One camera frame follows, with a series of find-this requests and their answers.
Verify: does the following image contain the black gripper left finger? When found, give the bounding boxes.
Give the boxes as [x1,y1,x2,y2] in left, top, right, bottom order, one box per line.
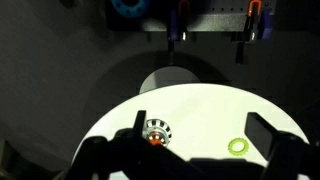
[115,110,146,143]

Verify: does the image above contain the lime green toothed ring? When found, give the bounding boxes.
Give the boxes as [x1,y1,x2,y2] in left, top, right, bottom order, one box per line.
[227,137,250,157]

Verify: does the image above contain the blue toothed ring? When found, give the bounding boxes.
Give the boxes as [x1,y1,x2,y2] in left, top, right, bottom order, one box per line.
[110,0,152,18]

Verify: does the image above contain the right orange-handled clamp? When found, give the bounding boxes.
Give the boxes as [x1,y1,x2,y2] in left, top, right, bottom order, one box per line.
[236,0,273,65]

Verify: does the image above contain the orange peg ring holder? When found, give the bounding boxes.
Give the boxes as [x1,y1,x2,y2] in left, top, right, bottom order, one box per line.
[143,119,172,146]

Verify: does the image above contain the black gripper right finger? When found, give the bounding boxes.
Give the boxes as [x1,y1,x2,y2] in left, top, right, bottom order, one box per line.
[244,112,311,180]

